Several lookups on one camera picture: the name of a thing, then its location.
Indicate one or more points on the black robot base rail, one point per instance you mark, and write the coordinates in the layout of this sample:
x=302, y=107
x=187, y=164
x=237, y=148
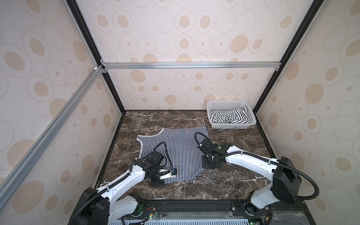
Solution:
x=213, y=212

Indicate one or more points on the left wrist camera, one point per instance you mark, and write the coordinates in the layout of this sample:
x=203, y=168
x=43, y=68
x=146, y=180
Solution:
x=166, y=174

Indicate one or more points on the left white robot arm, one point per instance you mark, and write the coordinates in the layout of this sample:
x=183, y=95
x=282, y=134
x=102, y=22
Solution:
x=112, y=194

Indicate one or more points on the blue white striped tank top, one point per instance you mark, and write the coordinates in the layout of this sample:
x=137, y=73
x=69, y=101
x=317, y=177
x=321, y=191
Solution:
x=182, y=148

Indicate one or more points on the back aluminium frame rail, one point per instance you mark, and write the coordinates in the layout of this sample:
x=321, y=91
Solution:
x=191, y=65

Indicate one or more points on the left aluminium frame rail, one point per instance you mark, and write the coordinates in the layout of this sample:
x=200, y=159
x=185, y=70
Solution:
x=29, y=160

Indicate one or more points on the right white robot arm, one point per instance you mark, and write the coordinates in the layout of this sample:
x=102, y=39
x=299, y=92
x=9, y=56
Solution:
x=285, y=179

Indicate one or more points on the striped tank top in basket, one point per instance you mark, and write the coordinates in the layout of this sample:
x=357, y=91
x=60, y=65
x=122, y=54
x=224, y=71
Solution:
x=234, y=116

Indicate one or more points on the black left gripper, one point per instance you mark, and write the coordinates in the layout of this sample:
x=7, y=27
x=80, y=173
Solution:
x=157, y=183

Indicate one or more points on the aluminium frame rail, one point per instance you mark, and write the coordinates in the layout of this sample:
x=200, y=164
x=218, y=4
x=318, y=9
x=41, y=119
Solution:
x=191, y=65
x=29, y=160

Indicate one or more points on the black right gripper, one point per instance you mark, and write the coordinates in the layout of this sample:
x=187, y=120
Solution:
x=208, y=160

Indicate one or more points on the white plastic laundry basket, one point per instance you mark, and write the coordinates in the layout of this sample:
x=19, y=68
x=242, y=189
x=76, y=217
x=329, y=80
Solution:
x=221, y=105

